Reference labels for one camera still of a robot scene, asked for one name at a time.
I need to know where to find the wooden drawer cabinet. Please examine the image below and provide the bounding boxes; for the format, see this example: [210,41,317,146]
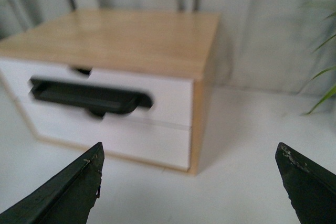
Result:
[1,9,220,174]

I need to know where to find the white drawer black handle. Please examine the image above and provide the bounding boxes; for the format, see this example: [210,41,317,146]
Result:
[1,58,193,126]

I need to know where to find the white lower drawer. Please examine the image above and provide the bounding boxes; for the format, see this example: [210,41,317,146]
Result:
[16,99,191,170]

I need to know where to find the green plant leaves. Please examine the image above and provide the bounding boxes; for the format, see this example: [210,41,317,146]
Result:
[300,0,336,116]

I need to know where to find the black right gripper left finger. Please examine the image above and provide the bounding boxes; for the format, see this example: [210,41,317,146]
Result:
[1,142,104,223]

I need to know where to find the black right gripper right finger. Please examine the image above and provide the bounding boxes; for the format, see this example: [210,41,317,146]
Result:
[275,142,335,223]

